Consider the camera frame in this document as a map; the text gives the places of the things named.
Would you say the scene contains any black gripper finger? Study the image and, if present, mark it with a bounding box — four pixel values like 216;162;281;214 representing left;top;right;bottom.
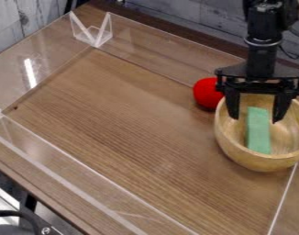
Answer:
224;87;240;119
272;90;293;123

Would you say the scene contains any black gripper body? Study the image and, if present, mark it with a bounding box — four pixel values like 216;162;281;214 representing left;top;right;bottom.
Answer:
214;62;299;99

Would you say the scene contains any light wooden bowl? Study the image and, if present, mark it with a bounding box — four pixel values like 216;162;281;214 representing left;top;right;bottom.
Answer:
214;94;299;172

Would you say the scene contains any green rectangular block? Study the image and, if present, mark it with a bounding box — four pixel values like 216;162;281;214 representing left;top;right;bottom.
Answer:
246;106;270;154

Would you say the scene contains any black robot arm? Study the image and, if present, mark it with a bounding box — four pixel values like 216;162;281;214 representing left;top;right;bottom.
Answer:
214;0;299;123

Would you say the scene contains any red ball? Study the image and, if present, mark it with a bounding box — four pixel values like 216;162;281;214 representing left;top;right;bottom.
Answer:
192;77;222;109

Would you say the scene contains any clear acrylic corner bracket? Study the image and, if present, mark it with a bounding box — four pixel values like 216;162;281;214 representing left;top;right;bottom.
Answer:
67;12;112;48

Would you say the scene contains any clear acrylic front wall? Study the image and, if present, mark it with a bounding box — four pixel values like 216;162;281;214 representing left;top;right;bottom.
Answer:
0;110;198;235

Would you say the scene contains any black cable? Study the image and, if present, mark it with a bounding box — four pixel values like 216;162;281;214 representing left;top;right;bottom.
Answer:
0;209;41;235

